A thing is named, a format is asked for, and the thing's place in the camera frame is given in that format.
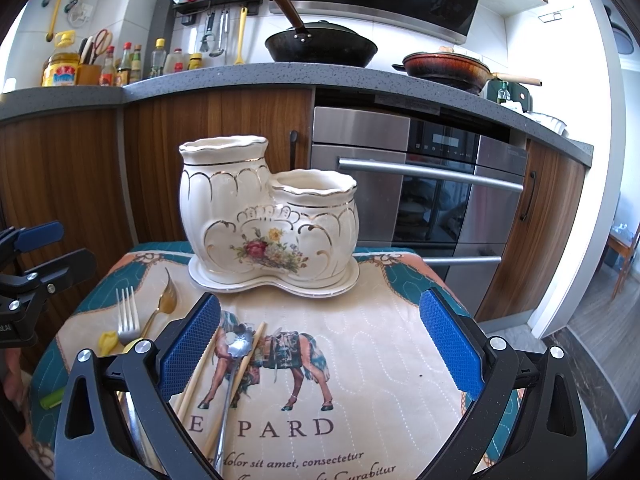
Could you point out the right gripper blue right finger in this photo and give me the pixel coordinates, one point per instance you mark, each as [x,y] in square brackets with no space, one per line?
[547,439]

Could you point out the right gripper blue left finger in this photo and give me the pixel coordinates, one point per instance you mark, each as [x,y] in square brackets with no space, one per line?
[92,438]

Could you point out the wooden chopstick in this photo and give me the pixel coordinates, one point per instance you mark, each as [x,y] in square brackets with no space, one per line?
[215,441]
[183,404]

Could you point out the silver fork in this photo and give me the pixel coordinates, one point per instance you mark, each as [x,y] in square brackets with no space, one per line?
[128,331]

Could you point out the gold spoon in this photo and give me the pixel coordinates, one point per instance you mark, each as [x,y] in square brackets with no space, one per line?
[166,305]

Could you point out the silver slotted spoon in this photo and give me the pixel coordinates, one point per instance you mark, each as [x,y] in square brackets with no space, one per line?
[238,350]

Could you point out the horse print table mat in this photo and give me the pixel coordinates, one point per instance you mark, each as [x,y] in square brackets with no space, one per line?
[350,387]

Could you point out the yellow cooking oil bottle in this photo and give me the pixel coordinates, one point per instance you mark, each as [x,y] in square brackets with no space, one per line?
[61,68]

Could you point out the sauce bottle red cap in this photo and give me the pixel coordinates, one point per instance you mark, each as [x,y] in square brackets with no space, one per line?
[108,72]

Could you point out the stainless steel oven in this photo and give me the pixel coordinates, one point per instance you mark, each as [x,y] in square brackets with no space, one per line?
[450,195]

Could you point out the clear oil bottle yellow cap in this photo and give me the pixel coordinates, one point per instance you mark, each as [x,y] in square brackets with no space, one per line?
[158,58]

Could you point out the white ceramic utensil holder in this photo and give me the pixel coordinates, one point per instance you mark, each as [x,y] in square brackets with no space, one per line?
[296,230]

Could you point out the yellow mustard bottle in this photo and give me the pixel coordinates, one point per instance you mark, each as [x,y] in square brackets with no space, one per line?
[195,61]

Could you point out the red brown pan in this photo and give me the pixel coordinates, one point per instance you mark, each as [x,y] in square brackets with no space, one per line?
[455,70]

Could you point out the black wall shelf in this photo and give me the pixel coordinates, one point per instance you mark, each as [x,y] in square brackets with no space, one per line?
[198,6]

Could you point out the black wok wooden handle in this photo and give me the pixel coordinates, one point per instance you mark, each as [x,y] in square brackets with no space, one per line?
[318,42]

